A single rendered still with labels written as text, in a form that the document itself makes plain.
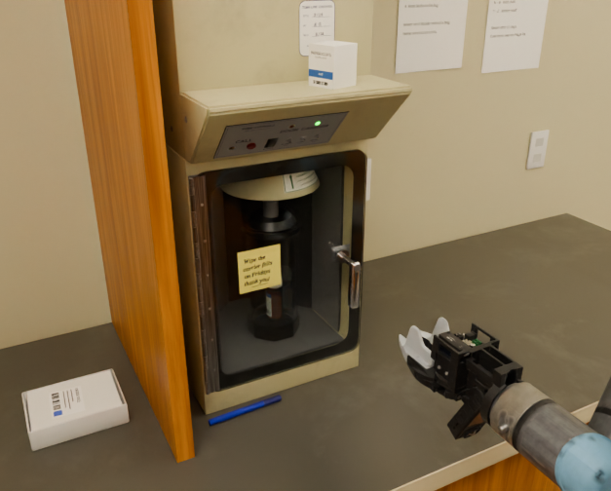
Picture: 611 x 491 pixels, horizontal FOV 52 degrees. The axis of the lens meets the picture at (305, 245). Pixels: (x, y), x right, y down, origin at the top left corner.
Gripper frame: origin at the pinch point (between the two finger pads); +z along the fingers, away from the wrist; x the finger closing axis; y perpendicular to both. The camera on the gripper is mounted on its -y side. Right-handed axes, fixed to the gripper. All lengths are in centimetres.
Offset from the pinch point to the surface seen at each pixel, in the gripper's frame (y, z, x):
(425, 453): -20.5, -3.0, -2.1
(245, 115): 34.8, 12.0, 21.2
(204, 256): 11.0, 21.6, 25.2
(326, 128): 30.5, 16.1, 6.4
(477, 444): -20.5, -5.5, -11.2
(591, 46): 30, 66, -110
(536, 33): 35, 66, -87
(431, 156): 5, 66, -55
